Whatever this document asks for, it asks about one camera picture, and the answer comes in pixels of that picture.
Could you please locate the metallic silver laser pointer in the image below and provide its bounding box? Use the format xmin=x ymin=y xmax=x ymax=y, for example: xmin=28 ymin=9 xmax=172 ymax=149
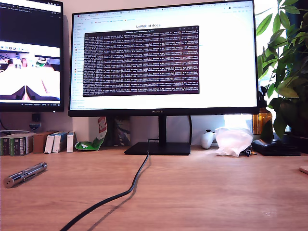
xmin=3 ymin=161 xmax=48 ymax=189

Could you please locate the dark printed book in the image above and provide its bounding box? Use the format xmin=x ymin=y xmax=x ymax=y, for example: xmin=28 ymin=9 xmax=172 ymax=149
xmin=107 ymin=116 xmax=132 ymax=146

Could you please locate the white game controller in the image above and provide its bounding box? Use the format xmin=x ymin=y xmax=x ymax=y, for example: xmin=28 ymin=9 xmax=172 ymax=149
xmin=201 ymin=129 xmax=217 ymax=150

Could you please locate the green red snack bag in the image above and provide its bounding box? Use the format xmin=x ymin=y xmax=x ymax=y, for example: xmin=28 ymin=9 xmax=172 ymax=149
xmin=74 ymin=116 xmax=108 ymax=151

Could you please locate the white crumpled plastic bag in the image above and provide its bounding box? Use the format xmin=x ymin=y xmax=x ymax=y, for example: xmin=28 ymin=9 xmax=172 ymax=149
xmin=214 ymin=127 xmax=254 ymax=157

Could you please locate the white slim box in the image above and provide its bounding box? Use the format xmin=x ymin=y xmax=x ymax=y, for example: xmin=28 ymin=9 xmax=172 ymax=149
xmin=66 ymin=131 xmax=77 ymax=153

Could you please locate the black Huawei computer monitor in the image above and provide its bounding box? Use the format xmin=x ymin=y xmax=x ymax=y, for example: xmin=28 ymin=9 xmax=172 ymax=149
xmin=68 ymin=0 xmax=260 ymax=156

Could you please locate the white blue box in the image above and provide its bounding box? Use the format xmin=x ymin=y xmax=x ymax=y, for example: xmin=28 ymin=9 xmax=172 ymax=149
xmin=52 ymin=131 xmax=69 ymax=154
xmin=44 ymin=131 xmax=60 ymax=154

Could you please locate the amber pump bottle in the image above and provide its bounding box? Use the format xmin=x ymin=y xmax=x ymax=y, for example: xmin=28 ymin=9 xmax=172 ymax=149
xmin=252 ymin=86 xmax=274 ymax=136

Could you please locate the brown cardboard box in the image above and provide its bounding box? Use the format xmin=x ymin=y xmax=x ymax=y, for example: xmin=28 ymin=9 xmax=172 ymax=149
xmin=32 ymin=130 xmax=59 ymax=154

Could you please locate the black leather wallet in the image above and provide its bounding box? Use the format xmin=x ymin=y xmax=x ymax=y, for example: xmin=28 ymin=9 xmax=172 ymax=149
xmin=251 ymin=138 xmax=302 ymax=156

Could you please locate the green printed box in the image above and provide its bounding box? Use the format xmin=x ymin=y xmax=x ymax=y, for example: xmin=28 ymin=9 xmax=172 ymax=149
xmin=9 ymin=134 xmax=34 ymax=156
xmin=0 ymin=136 xmax=11 ymax=156

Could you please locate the green leafy houseplant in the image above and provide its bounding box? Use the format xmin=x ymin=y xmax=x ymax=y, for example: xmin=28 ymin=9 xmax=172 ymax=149
xmin=255 ymin=0 xmax=308 ymax=140

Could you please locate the black square planter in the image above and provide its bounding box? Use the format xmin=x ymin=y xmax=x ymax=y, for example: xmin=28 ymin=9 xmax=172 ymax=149
xmin=282 ymin=132 xmax=308 ymax=154

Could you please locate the black dark-screen computer monitor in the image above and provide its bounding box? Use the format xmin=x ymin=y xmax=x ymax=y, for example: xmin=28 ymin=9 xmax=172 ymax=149
xmin=0 ymin=0 xmax=64 ymax=113

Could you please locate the thin black monitor cable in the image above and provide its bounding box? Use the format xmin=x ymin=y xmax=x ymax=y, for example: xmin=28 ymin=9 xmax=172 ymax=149
xmin=188 ymin=115 xmax=193 ymax=146

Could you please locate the thick black table cable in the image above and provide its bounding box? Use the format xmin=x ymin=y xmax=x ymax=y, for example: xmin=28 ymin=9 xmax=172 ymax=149
xmin=59 ymin=138 xmax=159 ymax=231

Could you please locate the thin white cable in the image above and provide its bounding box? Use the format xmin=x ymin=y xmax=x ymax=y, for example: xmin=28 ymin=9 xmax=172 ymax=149
xmin=0 ymin=129 xmax=33 ymax=135

